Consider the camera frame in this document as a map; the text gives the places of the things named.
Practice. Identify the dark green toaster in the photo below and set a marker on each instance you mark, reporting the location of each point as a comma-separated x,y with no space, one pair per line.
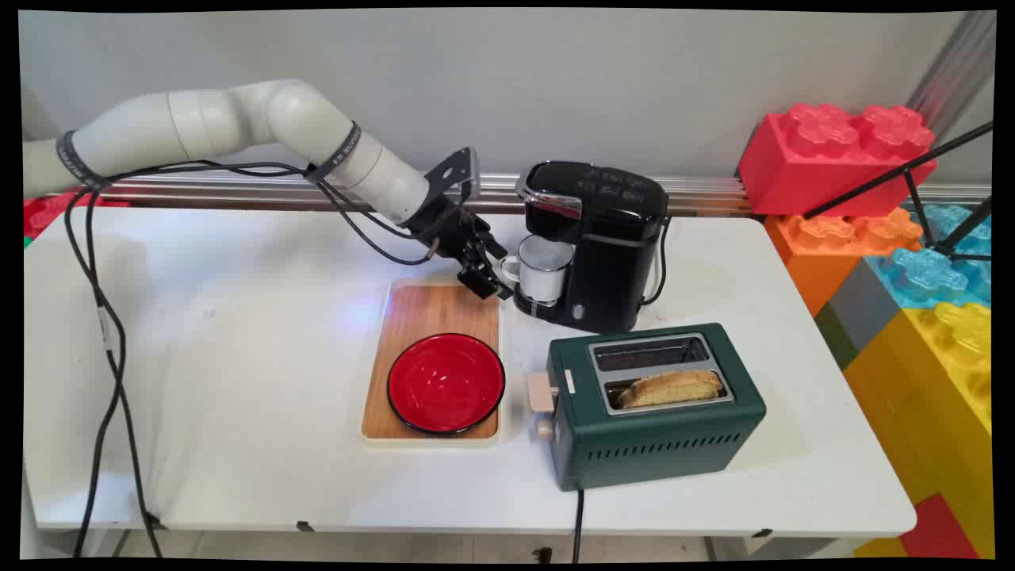
650,444

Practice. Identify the horizontal aluminium rail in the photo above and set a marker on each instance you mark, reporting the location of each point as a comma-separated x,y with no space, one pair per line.
714,194

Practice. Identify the red bowl with black rim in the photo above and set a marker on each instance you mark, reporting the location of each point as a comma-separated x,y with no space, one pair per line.
444,385

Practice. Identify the cream toaster knob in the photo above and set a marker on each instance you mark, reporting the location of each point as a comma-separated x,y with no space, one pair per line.
545,430

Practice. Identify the large yellow toy block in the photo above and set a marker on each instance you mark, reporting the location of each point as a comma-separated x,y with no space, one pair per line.
936,396

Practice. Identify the red toy block with studs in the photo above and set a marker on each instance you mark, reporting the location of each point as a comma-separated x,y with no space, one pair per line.
47,212

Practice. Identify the toasted bread slice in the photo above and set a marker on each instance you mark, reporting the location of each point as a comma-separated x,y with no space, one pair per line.
670,388

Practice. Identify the orange toy block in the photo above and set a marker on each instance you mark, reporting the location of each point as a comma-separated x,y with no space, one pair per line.
825,254

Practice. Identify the light blue toy block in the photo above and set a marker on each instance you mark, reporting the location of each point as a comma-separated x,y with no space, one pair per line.
928,274

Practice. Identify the white enamel mug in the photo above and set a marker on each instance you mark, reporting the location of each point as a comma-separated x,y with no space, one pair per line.
545,270

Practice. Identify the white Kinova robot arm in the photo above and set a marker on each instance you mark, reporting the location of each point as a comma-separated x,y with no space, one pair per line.
293,111

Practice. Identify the wooden tray with cream rim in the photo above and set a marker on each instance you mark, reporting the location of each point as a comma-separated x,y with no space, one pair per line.
432,313

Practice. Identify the small red toy block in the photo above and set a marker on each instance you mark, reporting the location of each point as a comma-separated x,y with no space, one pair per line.
940,531

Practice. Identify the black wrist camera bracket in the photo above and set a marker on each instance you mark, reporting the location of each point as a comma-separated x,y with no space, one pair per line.
453,170

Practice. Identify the black coffee machine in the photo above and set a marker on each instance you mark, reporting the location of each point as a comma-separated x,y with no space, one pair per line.
610,238

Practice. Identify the black tripod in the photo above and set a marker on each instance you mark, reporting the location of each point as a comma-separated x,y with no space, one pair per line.
912,178

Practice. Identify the cream toaster lever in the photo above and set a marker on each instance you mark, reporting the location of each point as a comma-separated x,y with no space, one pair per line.
542,392

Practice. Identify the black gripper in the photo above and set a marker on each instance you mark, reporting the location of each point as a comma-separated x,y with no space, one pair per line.
448,230

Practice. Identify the slanted aluminium profile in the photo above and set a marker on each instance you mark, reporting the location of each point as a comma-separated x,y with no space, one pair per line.
951,75

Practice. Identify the large red toy block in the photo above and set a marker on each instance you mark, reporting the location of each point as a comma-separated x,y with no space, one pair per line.
825,166

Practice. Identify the dark green toy block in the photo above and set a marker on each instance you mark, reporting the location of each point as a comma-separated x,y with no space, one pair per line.
836,337

